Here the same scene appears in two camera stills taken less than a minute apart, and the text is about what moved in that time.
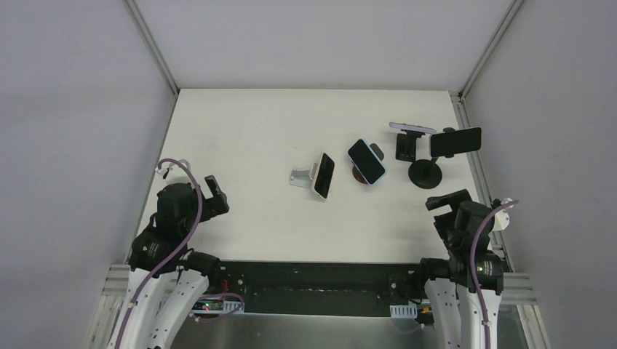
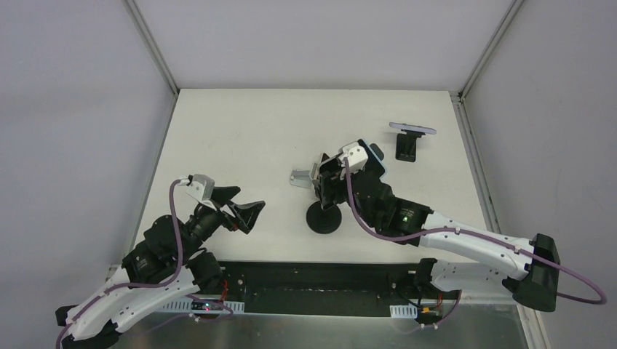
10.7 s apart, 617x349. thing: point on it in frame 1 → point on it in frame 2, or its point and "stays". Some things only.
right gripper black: [448, 201] → [327, 181]
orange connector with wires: [426, 317] stays
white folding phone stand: [303, 178] stays
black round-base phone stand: [426, 174] → [321, 221]
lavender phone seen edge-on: [412, 128] stays
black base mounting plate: [369, 286] stays
